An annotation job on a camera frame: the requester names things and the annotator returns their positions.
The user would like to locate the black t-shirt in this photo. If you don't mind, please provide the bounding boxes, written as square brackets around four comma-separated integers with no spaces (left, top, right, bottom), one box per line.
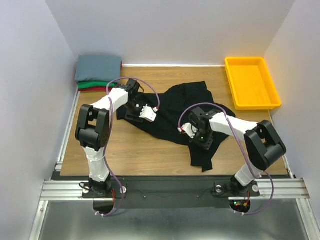
[116,80,237,173]

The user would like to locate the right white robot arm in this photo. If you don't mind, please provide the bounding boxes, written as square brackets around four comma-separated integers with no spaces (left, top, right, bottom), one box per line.
[178,107,287,194]

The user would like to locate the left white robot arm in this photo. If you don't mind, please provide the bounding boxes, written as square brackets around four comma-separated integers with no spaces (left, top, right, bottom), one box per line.
[75,78,145,197]

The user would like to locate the folded grey-blue t-shirt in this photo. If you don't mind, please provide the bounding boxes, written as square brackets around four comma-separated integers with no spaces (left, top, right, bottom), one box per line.
[74,54,122,82]

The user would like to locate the folded green t-shirt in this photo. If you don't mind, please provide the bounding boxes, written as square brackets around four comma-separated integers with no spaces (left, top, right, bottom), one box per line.
[77,81,108,89]

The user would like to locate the yellow plastic tray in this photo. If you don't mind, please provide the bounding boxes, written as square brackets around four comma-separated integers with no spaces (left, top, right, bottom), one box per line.
[224,57,282,111]

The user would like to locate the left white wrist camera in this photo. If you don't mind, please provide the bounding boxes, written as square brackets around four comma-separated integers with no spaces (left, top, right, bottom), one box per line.
[139,104,158,122]

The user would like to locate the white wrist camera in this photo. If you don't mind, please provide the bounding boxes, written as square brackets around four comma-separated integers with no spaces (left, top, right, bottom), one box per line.
[177,123,198,139]
[139,104,158,122]

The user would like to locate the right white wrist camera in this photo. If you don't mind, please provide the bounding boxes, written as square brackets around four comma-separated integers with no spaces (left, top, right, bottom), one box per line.
[177,123,198,139]

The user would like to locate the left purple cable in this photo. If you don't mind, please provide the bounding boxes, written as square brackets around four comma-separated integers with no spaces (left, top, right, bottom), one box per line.
[93,76,161,218]

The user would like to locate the purple cable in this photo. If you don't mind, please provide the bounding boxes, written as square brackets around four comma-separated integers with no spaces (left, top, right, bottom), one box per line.
[93,76,161,218]
[177,102,274,217]

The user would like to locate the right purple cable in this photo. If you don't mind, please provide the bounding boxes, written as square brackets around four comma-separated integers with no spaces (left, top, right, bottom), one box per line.
[177,102,274,217]

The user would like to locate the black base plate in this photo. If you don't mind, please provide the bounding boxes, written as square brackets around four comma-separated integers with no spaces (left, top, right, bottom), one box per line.
[82,175,260,209]

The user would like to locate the aluminium mounting rail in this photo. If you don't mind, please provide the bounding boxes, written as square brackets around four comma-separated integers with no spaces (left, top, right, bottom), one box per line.
[40,178,310,201]

